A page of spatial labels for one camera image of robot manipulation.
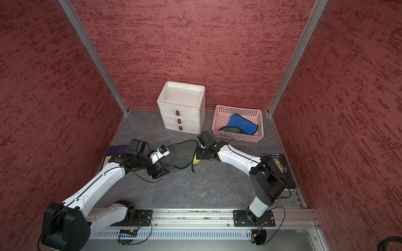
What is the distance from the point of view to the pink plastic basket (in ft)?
3.35

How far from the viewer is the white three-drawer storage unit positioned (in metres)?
0.93

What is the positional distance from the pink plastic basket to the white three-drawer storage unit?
0.16 m
